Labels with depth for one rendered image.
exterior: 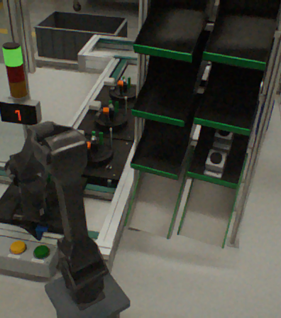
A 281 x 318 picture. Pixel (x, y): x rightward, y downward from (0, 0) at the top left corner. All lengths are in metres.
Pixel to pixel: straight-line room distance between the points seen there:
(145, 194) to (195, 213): 0.16
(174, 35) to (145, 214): 0.52
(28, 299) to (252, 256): 0.69
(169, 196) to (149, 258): 0.22
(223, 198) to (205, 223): 0.09
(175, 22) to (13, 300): 0.85
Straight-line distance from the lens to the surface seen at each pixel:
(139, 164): 1.08
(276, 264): 1.36
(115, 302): 0.95
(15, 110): 1.30
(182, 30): 0.95
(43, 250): 1.18
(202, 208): 1.18
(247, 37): 0.95
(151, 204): 1.18
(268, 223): 1.47
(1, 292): 1.26
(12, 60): 1.23
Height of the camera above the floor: 1.85
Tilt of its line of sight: 36 degrees down
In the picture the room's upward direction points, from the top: 3 degrees clockwise
